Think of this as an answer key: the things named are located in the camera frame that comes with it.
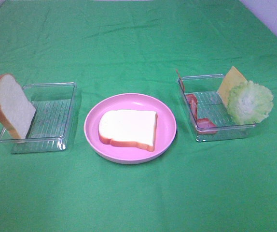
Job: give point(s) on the white bread slice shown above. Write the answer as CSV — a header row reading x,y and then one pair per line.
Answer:
x,y
128,128

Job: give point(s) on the clear right plastic tray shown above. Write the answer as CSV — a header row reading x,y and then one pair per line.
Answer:
x,y
210,106

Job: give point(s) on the standing bread slice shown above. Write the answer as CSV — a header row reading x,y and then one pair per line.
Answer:
x,y
16,111

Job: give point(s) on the clear left plastic tray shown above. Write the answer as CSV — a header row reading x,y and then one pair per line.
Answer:
x,y
52,124

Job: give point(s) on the yellow cheese slice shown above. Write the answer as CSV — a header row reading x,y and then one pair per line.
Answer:
x,y
233,78

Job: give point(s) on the green tablecloth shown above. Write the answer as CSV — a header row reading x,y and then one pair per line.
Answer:
x,y
108,48

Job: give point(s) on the clear plastic tray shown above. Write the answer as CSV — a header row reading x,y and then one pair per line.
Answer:
x,y
52,124
210,106

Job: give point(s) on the green lettuce leaf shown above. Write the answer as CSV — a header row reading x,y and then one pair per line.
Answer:
x,y
249,103

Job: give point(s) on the pink round plate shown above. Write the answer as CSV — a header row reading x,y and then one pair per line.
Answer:
x,y
165,130

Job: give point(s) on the red bacon strip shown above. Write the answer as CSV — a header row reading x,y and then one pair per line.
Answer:
x,y
201,125
191,98

